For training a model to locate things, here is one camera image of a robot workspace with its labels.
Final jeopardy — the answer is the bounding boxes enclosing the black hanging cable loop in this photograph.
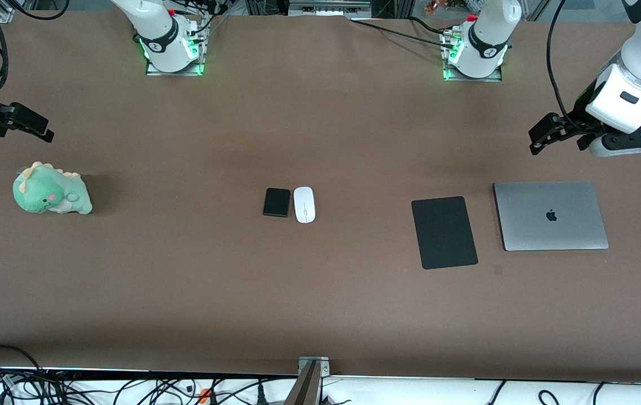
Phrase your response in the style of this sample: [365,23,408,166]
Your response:
[5,0,70,20]

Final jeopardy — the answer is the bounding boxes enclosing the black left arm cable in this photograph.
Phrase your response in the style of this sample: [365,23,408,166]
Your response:
[545,0,573,122]

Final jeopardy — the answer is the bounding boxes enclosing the white lower panel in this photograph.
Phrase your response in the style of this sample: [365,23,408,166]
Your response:
[0,368,641,405]

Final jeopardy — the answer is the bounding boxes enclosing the silver laptop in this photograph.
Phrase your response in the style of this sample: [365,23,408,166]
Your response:
[493,181,610,251]

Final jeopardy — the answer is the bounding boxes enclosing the black phone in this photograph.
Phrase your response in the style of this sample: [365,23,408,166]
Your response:
[262,188,292,218]

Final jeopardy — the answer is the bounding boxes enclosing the green plush dinosaur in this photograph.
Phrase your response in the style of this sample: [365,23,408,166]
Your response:
[12,162,93,215]

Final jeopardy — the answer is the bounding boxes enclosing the grey camera mount pole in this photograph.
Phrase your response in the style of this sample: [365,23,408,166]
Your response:
[284,360,321,405]

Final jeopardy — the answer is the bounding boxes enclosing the long black table cable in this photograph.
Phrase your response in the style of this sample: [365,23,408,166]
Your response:
[347,19,459,46]

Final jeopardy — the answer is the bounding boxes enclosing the metal table edge bracket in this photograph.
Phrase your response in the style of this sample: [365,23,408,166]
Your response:
[298,356,330,376]

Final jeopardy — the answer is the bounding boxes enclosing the black floor cable loop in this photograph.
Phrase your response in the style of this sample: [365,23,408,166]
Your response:
[0,344,45,375]

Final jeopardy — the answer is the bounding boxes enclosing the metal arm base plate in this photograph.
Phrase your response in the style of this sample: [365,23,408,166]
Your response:
[145,53,205,77]
[443,63,503,83]

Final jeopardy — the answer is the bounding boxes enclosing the black mouse pad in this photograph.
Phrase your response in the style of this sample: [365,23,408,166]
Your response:
[411,196,479,270]

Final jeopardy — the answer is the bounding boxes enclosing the white computer mouse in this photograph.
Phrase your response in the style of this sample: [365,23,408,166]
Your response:
[293,186,316,224]

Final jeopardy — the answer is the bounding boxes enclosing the short black table cable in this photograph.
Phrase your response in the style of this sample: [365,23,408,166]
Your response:
[407,16,449,33]

